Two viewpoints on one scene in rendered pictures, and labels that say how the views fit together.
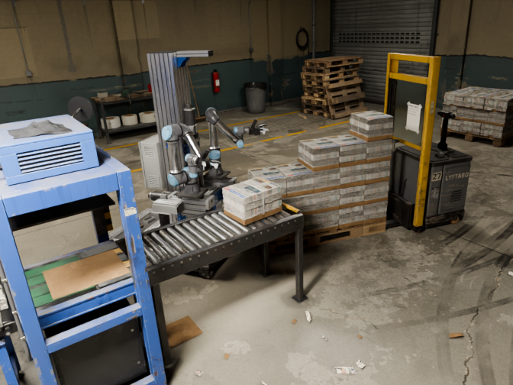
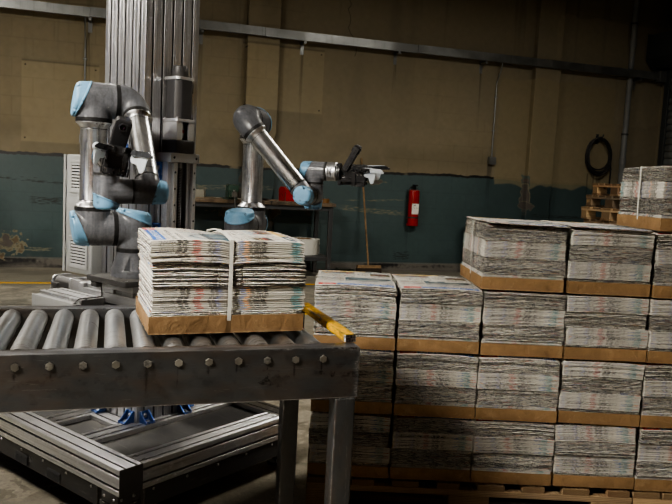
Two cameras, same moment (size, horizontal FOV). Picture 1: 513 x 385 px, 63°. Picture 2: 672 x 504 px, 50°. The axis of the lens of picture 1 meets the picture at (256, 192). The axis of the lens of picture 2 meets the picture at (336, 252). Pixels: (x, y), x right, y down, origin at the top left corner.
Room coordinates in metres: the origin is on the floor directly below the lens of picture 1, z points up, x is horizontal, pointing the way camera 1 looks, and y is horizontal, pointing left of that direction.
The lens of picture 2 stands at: (1.42, -0.74, 1.19)
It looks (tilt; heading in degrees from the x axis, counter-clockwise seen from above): 6 degrees down; 16
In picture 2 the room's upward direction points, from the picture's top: 3 degrees clockwise
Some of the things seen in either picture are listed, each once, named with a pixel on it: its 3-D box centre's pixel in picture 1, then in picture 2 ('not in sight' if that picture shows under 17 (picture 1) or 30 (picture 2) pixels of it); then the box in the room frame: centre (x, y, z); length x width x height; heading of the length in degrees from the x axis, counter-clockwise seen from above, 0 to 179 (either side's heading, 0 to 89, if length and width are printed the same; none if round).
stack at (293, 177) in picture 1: (306, 203); (465, 392); (4.10, -0.53, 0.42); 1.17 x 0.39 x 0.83; 106
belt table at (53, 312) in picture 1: (75, 279); not in sight; (2.33, 1.20, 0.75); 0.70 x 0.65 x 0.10; 123
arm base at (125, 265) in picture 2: (191, 186); (133, 261); (3.61, 0.59, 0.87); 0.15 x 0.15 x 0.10
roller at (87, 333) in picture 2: (220, 228); (87, 335); (2.92, 0.30, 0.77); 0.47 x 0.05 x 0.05; 33
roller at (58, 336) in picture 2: (212, 230); (58, 336); (2.88, 0.35, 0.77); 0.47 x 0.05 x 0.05; 33
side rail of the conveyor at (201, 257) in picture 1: (230, 247); (52, 379); (2.68, 0.21, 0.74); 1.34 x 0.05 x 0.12; 123
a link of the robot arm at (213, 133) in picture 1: (213, 134); (252, 173); (4.20, 0.41, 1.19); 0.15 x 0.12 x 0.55; 3
